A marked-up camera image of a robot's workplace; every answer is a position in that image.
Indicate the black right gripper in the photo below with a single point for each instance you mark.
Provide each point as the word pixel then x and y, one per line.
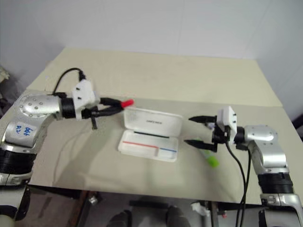
pixel 220 138

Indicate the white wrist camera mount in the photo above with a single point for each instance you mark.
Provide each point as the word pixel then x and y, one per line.
pixel 84 94
pixel 228 120

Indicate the red marker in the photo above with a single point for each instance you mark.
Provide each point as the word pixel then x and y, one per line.
pixel 127 103

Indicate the whitish background object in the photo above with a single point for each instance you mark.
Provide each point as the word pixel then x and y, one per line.
pixel 4 73

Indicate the white crumpled object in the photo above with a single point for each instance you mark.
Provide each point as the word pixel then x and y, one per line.
pixel 200 209

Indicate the green marker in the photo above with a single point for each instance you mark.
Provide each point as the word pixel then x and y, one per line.
pixel 211 160

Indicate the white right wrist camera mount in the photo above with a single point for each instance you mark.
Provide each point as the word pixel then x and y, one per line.
pixel 228 120

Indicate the dark rounded shape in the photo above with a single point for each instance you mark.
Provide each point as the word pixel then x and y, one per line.
pixel 176 216

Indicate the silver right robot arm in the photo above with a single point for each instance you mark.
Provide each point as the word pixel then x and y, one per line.
pixel 261 137

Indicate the metal table leg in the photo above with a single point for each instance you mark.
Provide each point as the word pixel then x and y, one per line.
pixel 210 214

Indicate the white open pencil case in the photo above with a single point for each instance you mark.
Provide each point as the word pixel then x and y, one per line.
pixel 151 123

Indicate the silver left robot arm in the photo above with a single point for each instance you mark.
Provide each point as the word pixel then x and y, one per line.
pixel 35 107

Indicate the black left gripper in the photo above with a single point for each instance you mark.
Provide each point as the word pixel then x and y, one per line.
pixel 94 114

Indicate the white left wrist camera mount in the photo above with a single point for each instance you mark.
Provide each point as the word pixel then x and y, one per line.
pixel 84 94

